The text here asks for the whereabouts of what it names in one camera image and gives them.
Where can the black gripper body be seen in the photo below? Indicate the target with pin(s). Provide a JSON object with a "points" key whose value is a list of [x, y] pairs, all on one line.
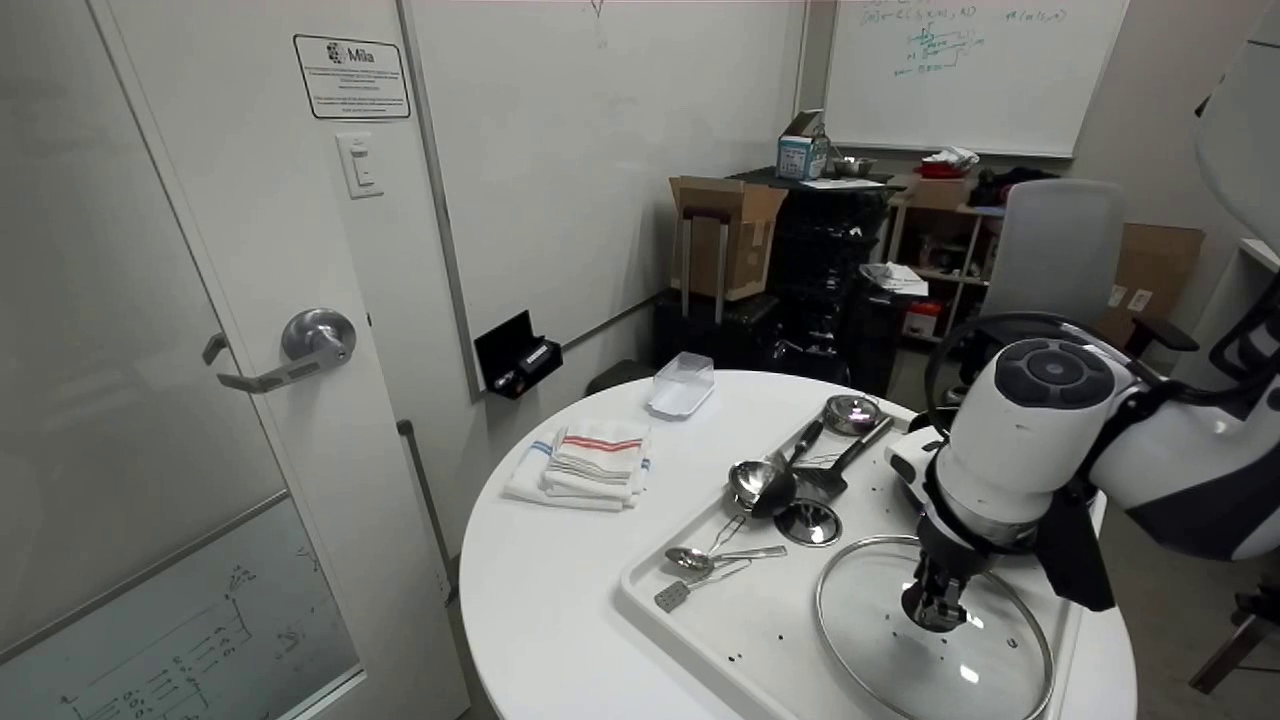
{"points": [[950, 558]]}

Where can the glass pot lid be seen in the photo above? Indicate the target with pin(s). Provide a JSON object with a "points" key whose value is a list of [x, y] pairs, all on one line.
{"points": [[995, 664]]}

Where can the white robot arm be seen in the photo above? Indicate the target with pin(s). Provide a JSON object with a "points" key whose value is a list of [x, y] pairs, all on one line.
{"points": [[1058, 423]]}

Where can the metal measuring cup set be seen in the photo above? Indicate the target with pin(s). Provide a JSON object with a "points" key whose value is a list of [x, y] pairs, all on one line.
{"points": [[798, 496]]}

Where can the metal spoon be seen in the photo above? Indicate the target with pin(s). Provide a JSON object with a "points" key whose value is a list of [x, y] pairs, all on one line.
{"points": [[702, 564]]}

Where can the black storage cabinet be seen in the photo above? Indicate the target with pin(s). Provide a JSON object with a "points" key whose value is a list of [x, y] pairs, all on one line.
{"points": [[824, 308]]}

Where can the clear plastic container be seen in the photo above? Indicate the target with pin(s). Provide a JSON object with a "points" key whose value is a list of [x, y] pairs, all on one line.
{"points": [[680, 384]]}

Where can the wooden shelf unit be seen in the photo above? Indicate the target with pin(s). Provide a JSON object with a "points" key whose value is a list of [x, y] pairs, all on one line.
{"points": [[950, 246]]}

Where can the grey office chair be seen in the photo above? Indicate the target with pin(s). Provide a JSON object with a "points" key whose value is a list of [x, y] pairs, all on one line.
{"points": [[1071, 254]]}

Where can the folded white cloth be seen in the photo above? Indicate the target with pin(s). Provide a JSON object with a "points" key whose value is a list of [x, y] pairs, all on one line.
{"points": [[593, 469]]}

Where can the black chair at right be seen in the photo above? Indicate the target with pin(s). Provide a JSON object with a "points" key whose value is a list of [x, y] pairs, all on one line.
{"points": [[1251, 351]]}

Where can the cardboard box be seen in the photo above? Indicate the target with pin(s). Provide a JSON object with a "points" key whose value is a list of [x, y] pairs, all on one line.
{"points": [[723, 239]]}

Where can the white round table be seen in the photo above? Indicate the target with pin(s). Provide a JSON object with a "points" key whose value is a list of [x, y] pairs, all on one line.
{"points": [[539, 582]]}

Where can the black marker holder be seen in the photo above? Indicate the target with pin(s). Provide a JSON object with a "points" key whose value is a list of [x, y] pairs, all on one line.
{"points": [[513, 359]]}

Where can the door notice sign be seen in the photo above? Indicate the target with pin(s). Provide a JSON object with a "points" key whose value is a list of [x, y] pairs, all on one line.
{"points": [[352, 78]]}

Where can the wall whiteboard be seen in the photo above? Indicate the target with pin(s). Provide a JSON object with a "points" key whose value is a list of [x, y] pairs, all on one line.
{"points": [[1000, 78]]}

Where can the silver door handle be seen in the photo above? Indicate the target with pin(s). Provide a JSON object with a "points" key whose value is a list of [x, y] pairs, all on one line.
{"points": [[309, 342]]}

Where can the white light switch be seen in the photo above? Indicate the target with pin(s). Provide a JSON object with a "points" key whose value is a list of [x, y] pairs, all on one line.
{"points": [[357, 164]]}

